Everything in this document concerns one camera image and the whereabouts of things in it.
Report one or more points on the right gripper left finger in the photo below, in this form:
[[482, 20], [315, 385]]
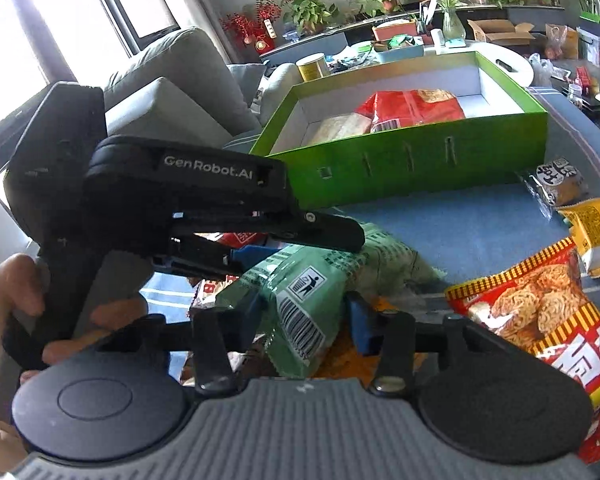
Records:
[[210, 335]]

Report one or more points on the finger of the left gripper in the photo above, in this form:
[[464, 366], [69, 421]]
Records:
[[197, 257], [315, 229]]

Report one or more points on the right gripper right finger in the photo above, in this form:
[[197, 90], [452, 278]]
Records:
[[396, 337]]

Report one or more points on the red lion snack bag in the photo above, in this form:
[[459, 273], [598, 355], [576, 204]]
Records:
[[206, 290]]

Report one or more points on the green snack bag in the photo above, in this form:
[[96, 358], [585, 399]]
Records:
[[303, 289]]

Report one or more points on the person's left hand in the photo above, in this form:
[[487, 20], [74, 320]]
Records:
[[21, 289]]

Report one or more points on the pale snack bag in box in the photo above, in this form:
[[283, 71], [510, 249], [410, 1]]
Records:
[[337, 128]]

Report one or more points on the red snack bag in box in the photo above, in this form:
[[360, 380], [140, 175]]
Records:
[[389, 110]]

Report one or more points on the grey sofa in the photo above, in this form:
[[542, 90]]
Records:
[[180, 89]]

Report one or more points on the large red noodle snack bag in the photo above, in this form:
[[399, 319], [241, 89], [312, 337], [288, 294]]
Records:
[[539, 306]]

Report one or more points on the yellow tin can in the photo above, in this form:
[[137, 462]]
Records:
[[313, 67]]

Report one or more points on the green cardboard box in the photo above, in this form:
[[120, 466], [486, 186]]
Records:
[[504, 131]]

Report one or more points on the blue plastic basket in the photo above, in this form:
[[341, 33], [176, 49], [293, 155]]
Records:
[[398, 48]]

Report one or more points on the dark clear snack packet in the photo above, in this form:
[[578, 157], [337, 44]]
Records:
[[554, 184]]

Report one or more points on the potted green plant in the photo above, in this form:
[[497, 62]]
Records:
[[310, 17]]

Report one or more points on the red flower decoration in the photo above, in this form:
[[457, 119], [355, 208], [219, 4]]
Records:
[[255, 27]]

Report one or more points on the yellow snack packet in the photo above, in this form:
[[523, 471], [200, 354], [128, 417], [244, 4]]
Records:
[[584, 220]]

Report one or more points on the black remote control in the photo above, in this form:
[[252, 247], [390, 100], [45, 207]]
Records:
[[505, 66]]

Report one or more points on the white round coffee table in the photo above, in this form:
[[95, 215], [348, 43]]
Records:
[[510, 62]]

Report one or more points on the open cardboard box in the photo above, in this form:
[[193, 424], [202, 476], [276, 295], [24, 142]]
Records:
[[502, 32]]

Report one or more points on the glass vase with plant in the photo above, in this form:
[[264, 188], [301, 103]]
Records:
[[452, 27]]

